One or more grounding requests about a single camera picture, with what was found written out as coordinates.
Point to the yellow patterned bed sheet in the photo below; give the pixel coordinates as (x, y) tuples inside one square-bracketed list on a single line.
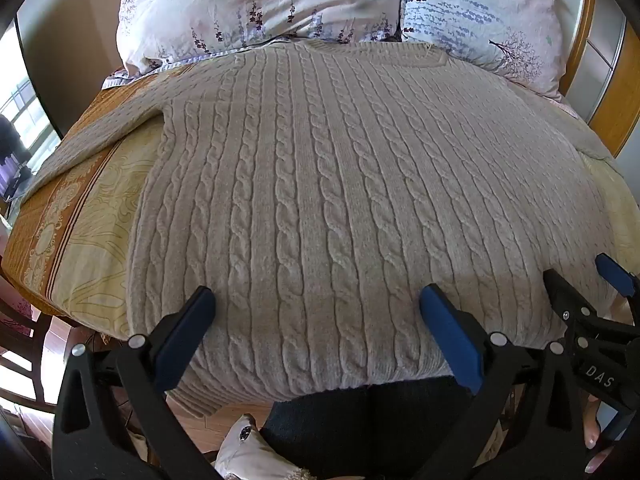
[(85, 240)]

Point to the bright window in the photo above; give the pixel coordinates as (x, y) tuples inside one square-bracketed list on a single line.
[(22, 110)]

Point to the beige plush slipper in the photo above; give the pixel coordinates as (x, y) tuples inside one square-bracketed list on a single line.
[(250, 452)]

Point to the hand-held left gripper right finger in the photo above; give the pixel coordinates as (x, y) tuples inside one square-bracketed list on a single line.
[(450, 335)]

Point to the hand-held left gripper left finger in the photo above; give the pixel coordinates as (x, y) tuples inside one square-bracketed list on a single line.
[(185, 340)]

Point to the person's right hand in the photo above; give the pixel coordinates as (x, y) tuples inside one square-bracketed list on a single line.
[(596, 435)]

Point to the pink floral pillow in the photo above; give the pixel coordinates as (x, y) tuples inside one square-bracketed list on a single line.
[(240, 5)]

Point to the dark wooden chair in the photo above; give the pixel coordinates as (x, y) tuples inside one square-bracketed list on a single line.
[(22, 340)]

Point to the person's dark trouser legs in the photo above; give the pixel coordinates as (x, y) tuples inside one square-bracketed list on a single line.
[(370, 430)]

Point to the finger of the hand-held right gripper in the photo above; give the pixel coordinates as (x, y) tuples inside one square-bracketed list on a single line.
[(616, 274), (567, 295)]

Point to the wooden headboard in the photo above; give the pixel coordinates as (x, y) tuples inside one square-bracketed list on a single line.
[(620, 85)]

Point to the blue floral tree-print pillow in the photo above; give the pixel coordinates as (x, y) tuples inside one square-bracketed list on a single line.
[(480, 15)]

